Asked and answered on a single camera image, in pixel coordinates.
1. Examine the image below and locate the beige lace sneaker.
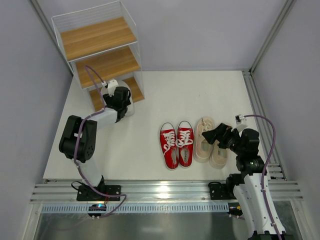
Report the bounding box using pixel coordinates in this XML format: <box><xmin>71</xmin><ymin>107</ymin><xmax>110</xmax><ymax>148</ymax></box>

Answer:
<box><xmin>209</xmin><ymin>141</ymin><xmax>228</xmax><ymax>170</ymax></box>
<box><xmin>193</xmin><ymin>116</ymin><xmax>215</xmax><ymax>163</ymax></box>

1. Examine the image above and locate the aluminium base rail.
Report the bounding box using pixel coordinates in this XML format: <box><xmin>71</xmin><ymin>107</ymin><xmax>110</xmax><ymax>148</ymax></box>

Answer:
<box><xmin>30</xmin><ymin>180</ymin><xmax>303</xmax><ymax>204</ymax></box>

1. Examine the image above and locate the right aluminium frame post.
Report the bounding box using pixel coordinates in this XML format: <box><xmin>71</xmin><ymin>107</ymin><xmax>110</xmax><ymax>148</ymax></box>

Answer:
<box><xmin>249</xmin><ymin>0</ymin><xmax>297</xmax><ymax>74</ymax></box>

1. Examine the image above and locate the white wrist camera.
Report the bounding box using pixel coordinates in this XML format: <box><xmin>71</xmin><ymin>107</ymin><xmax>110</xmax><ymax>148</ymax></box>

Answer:
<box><xmin>100</xmin><ymin>79</ymin><xmax>119</xmax><ymax>96</ymax></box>
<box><xmin>234</xmin><ymin>114</ymin><xmax>248</xmax><ymax>133</ymax></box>

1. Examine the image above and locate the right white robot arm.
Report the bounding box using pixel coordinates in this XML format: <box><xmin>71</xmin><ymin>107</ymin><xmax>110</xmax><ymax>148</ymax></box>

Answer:
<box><xmin>202</xmin><ymin>123</ymin><xmax>294</xmax><ymax>240</ymax></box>

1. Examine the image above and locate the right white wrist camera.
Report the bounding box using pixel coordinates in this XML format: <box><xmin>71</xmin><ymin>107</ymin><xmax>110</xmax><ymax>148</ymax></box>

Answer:
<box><xmin>234</xmin><ymin>114</ymin><xmax>248</xmax><ymax>133</ymax></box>

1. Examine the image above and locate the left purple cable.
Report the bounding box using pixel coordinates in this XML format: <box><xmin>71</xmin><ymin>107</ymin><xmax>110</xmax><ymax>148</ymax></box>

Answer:
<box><xmin>72</xmin><ymin>65</ymin><xmax>127</xmax><ymax>221</ymax></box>

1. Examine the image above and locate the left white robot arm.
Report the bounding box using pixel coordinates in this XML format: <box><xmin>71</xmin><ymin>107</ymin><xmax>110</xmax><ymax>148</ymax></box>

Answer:
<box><xmin>58</xmin><ymin>86</ymin><xmax>133</xmax><ymax>202</ymax></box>

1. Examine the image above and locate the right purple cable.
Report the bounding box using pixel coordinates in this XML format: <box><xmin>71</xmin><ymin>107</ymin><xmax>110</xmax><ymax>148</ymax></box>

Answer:
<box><xmin>243</xmin><ymin>114</ymin><xmax>286</xmax><ymax>235</ymax></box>

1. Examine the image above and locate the left aluminium frame post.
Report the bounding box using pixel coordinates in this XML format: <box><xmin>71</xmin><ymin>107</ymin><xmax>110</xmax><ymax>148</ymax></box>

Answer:
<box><xmin>28</xmin><ymin>0</ymin><xmax>56</xmax><ymax>45</ymax></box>

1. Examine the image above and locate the white sneaker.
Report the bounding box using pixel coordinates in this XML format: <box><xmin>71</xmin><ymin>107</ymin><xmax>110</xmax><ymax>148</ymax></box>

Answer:
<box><xmin>117</xmin><ymin>80</ymin><xmax>133</xmax><ymax>105</ymax></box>
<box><xmin>125</xmin><ymin>102</ymin><xmax>135</xmax><ymax>117</ymax></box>

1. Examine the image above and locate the purple cable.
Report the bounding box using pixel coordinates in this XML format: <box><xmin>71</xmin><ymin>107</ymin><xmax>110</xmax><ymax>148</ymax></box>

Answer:
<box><xmin>243</xmin><ymin>114</ymin><xmax>286</xmax><ymax>235</ymax></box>
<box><xmin>72</xmin><ymin>65</ymin><xmax>127</xmax><ymax>221</ymax></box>

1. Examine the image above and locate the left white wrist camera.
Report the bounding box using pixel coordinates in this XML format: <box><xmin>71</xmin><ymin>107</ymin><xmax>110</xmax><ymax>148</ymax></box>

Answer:
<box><xmin>100</xmin><ymin>79</ymin><xmax>119</xmax><ymax>96</ymax></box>

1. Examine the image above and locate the aluminium frame post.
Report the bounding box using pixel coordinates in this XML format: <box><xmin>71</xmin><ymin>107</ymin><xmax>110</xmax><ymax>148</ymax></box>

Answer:
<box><xmin>28</xmin><ymin>0</ymin><xmax>56</xmax><ymax>45</ymax></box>
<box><xmin>249</xmin><ymin>0</ymin><xmax>297</xmax><ymax>74</ymax></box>

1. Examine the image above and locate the grey slotted cable duct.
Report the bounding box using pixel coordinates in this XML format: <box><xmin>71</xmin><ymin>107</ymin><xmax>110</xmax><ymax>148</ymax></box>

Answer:
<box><xmin>41</xmin><ymin>202</ymin><xmax>229</xmax><ymax>214</ymax></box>

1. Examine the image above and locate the red sneaker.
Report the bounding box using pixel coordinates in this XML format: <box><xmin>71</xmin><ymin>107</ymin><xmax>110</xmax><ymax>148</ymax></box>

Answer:
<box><xmin>159</xmin><ymin>122</ymin><xmax>179</xmax><ymax>170</ymax></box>
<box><xmin>175</xmin><ymin>120</ymin><xmax>194</xmax><ymax>168</ymax></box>

